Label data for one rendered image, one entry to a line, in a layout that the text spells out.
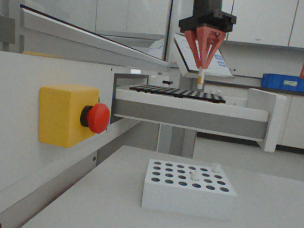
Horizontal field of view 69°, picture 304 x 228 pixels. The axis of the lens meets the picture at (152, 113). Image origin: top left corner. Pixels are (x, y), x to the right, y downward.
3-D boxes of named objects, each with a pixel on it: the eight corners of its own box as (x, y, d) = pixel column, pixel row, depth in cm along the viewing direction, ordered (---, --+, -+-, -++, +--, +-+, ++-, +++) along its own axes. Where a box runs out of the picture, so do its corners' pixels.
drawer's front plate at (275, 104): (247, 123, 70) (255, 89, 68) (273, 154, 42) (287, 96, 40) (241, 122, 70) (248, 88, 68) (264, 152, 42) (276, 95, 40)
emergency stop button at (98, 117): (111, 130, 31) (113, 102, 30) (97, 138, 27) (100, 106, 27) (91, 127, 32) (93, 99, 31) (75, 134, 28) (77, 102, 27)
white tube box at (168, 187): (218, 189, 38) (222, 168, 37) (232, 221, 30) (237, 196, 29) (146, 179, 39) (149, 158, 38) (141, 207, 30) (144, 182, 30)
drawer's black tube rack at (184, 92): (217, 115, 66) (221, 94, 65) (220, 129, 49) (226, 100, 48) (145, 104, 71) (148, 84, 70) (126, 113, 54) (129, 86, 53)
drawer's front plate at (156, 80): (166, 99, 107) (169, 76, 105) (152, 107, 79) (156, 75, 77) (162, 98, 107) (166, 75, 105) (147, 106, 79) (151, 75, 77)
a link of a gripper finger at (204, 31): (200, 66, 42) (205, 14, 41) (176, 68, 48) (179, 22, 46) (223, 69, 46) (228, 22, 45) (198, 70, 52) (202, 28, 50)
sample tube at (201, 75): (199, 88, 48) (202, 66, 47) (203, 89, 47) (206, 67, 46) (195, 88, 47) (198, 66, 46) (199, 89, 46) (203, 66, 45)
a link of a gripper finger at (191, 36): (206, 66, 41) (211, 13, 39) (180, 67, 46) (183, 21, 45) (229, 69, 45) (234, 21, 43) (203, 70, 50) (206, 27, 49)
